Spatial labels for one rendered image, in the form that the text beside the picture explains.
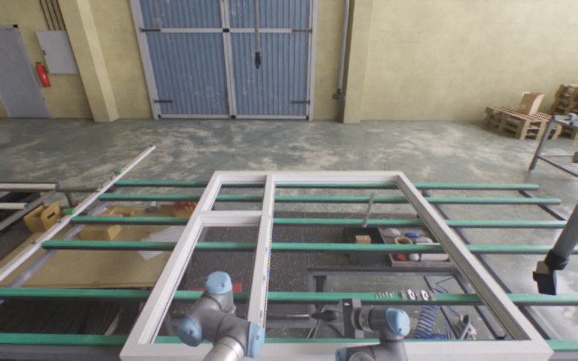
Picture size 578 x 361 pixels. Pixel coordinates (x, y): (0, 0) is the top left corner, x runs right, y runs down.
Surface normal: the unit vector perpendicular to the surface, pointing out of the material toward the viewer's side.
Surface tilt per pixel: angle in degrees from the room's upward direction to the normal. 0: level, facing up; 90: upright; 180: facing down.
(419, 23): 90
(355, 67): 90
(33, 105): 90
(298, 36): 90
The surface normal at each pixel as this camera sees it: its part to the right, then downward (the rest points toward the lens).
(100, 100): -0.01, 0.45
